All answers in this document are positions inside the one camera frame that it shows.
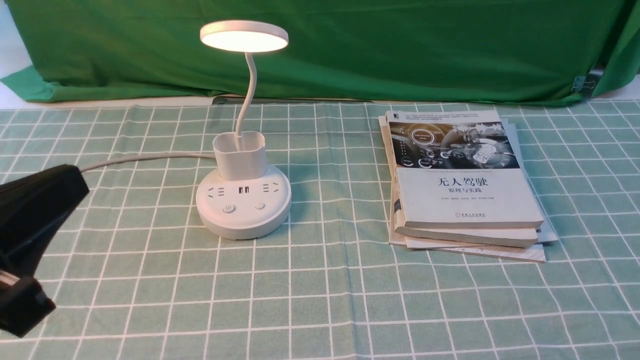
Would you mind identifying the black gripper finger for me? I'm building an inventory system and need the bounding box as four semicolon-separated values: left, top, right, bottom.
0;276;57;338

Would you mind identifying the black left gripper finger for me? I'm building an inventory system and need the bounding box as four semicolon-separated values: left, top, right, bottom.
0;164;89;278

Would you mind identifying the white desk lamp with base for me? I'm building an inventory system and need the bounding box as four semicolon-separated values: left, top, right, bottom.
195;20;292;240

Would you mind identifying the green checkered tablecloth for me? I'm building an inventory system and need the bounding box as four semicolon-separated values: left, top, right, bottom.
1;100;640;360

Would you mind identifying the top white book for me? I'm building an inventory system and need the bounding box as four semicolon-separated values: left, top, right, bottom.
385;110;545;230

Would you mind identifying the green backdrop cloth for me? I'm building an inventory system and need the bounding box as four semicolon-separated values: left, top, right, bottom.
2;0;639;106

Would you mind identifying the bottom thin booklet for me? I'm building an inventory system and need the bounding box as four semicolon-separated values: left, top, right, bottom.
388;119;559;264

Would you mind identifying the metal binder clip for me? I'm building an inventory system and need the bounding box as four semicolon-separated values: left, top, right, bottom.
570;68;604;100

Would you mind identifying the white lamp power cable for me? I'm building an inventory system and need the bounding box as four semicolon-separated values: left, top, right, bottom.
79;153;217;174

